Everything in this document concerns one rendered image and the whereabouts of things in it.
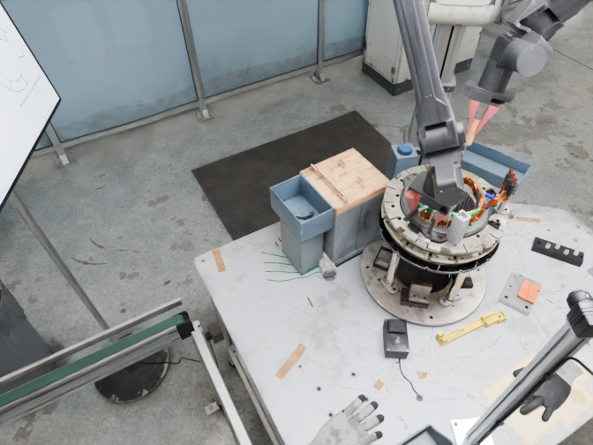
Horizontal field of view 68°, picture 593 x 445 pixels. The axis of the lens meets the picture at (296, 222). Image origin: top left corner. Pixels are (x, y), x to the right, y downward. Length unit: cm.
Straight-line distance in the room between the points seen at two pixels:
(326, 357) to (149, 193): 192
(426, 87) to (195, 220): 202
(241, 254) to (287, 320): 29
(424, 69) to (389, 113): 260
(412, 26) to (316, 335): 85
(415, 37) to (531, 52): 24
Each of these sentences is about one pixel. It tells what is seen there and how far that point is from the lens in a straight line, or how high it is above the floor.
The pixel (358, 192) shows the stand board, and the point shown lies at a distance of 127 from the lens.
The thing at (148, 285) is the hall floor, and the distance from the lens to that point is 247.
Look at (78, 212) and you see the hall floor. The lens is 298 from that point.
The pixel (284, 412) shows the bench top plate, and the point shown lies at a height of 78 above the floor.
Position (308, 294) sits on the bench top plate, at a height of 78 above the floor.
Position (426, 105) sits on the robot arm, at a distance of 88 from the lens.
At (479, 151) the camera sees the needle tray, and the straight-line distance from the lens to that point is 154.
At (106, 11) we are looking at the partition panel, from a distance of 299.
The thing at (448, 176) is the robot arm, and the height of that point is 138.
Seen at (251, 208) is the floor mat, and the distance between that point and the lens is 267.
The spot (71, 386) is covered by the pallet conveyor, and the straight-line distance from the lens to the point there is 149.
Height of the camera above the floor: 196
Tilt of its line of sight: 49 degrees down
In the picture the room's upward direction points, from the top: 1 degrees counter-clockwise
